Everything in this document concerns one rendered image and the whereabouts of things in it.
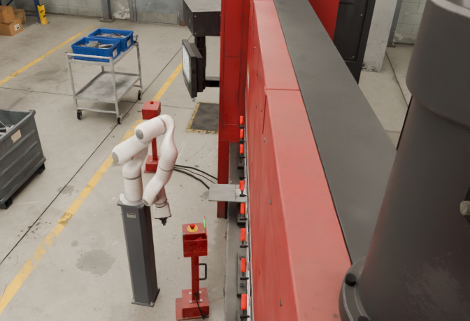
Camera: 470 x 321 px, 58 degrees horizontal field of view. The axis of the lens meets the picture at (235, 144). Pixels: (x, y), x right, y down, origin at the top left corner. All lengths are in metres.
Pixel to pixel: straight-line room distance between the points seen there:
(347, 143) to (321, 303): 0.46
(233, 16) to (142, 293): 2.18
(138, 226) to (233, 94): 1.29
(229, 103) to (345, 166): 2.62
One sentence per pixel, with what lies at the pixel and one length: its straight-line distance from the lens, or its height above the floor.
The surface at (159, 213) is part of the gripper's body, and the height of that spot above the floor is 1.04.
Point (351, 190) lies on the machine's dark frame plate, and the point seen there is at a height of 2.30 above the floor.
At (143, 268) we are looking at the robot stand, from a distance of 3.23.
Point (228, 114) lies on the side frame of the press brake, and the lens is 3.52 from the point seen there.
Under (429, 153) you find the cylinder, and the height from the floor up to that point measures 2.59.
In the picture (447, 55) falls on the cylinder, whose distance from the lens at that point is 0.39.
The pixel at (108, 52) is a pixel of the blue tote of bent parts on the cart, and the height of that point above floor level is 0.96.
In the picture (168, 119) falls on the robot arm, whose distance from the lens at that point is 2.34.
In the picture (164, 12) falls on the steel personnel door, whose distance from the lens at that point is 9.99.
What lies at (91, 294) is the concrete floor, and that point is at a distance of 3.69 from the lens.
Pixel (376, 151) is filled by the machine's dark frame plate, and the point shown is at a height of 2.30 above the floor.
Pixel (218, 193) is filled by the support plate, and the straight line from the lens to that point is 2.88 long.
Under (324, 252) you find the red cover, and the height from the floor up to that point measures 2.30.
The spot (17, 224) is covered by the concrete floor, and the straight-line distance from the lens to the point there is 4.50.
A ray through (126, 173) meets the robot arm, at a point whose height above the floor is 1.23.
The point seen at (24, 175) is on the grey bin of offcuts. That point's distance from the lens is 4.84.
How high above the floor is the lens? 2.80
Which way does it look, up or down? 32 degrees down
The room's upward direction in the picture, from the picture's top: 3 degrees clockwise
